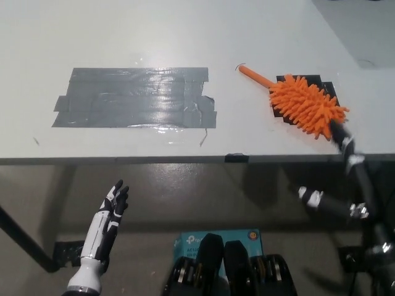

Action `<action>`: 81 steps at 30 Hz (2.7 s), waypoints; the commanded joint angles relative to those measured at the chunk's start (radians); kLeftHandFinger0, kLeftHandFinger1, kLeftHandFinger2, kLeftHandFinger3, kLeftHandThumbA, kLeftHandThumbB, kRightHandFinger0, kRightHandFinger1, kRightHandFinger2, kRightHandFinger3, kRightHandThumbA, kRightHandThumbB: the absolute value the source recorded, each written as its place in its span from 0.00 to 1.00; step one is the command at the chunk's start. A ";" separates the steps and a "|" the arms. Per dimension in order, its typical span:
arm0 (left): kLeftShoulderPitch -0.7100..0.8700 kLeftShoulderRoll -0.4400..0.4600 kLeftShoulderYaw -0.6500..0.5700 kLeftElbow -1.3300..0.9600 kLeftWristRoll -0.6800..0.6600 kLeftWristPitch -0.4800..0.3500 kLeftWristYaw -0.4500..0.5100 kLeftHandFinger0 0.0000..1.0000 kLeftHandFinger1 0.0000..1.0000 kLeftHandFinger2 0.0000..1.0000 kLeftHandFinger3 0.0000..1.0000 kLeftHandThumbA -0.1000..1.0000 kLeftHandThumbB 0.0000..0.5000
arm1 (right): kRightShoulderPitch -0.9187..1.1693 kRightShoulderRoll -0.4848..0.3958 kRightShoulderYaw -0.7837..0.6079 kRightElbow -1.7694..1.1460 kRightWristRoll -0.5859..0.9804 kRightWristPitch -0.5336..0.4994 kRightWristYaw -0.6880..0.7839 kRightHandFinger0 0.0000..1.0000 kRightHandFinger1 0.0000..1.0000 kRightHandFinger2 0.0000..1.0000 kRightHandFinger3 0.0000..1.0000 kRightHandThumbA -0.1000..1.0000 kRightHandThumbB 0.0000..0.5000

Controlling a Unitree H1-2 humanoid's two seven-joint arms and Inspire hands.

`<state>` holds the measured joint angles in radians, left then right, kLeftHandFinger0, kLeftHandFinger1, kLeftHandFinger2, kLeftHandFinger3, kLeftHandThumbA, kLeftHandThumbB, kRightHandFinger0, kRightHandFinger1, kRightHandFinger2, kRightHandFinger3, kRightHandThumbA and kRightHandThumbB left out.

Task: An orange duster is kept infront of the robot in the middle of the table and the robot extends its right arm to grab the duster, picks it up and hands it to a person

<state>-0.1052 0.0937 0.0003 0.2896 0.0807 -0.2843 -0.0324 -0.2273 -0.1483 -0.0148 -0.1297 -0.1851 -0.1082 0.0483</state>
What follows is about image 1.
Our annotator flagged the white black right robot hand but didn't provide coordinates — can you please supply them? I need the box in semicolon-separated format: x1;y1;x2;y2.
297;119;395;257

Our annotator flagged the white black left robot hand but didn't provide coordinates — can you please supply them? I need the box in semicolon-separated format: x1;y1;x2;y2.
67;179;130;292

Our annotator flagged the orange microfibre duster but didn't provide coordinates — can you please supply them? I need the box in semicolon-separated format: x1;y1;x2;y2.
236;63;351;141

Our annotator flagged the black table leg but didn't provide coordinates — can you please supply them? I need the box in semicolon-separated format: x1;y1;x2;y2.
0;205;60;274

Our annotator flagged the teal router box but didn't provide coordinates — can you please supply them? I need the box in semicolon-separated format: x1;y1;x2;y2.
172;228;265;263

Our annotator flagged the grey duct tape patch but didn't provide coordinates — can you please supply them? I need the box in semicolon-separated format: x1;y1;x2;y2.
51;67;218;130

